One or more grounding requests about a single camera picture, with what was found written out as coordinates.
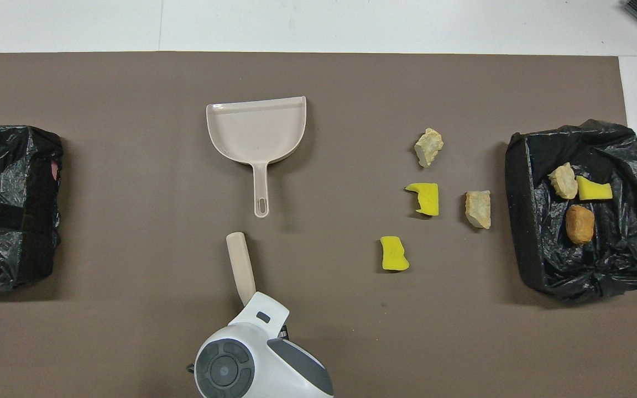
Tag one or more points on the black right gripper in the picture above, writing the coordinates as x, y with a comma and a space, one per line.
283, 333

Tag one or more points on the beige hand brush black bristles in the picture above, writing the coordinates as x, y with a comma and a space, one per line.
241, 265

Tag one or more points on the small yellow sponge piece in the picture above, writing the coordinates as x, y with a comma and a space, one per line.
393, 255

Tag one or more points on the notched yellow sponge piece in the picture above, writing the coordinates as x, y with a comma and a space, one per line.
428, 200

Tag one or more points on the beige plastic dustpan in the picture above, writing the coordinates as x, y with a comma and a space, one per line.
257, 132

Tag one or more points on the beige crusty bread chunk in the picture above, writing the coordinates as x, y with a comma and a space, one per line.
479, 210

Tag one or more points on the pale yellow bread chunk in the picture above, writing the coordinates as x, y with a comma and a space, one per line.
428, 148

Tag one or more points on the brown round bread toy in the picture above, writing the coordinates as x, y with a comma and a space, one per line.
579, 225

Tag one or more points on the striped croissant toy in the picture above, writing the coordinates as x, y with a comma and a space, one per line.
563, 181

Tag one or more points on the green and yellow sponge piece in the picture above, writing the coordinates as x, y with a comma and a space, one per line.
594, 190

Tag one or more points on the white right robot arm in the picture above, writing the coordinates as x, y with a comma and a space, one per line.
252, 342

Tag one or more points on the black bagged bin pink spot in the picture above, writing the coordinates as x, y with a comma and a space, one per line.
14, 166

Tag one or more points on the black bag lined bin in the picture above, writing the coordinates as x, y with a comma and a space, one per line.
617, 265

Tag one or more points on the brown table mat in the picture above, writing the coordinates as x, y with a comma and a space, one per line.
130, 276

